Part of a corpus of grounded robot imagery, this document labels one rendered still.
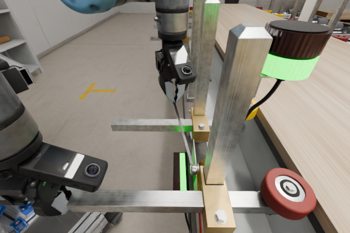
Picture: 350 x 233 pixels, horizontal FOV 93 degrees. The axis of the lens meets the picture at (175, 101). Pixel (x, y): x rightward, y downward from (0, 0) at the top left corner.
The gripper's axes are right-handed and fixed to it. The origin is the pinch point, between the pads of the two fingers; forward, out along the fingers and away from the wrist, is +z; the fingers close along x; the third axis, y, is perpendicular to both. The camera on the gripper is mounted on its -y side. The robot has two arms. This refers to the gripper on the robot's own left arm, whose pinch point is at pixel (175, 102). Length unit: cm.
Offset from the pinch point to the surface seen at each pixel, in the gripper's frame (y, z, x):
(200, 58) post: -1.0, -13.3, -6.8
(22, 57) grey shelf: 264, 67, 149
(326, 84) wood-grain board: -8, 0, -55
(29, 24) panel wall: 337, 35, 145
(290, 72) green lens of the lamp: -27.4, -22.5, -2.9
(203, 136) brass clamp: -8.5, 8.7, -6.3
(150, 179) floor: 28, 90, 9
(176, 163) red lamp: -7.6, 20.1, 2.2
